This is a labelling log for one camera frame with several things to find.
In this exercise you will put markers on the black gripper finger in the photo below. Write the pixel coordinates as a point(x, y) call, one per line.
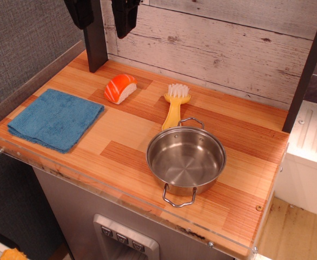
point(81, 12)
point(125, 16)

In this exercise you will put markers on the orange salmon sushi toy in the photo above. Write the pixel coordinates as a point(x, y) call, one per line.
point(119, 88)

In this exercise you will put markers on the stainless steel pot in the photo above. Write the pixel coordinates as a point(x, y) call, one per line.
point(185, 161)

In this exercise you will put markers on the yellow dish brush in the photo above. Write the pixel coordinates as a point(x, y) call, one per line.
point(177, 95)

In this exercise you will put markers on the blue folded cloth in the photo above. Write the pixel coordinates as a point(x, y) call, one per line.
point(55, 120)

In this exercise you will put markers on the clear acrylic edge guard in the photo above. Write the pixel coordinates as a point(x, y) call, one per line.
point(75, 198)

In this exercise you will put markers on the silver dispenser panel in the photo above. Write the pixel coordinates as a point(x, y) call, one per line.
point(118, 241)

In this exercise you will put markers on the yellow object bottom left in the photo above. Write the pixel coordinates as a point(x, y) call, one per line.
point(13, 254)

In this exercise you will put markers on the dark left vertical post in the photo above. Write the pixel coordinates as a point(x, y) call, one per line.
point(94, 37)

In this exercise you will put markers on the dark vertical post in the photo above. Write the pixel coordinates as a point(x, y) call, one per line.
point(94, 37)
point(301, 89)

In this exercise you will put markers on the dark right vertical post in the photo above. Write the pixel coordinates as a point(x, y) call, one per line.
point(301, 89)

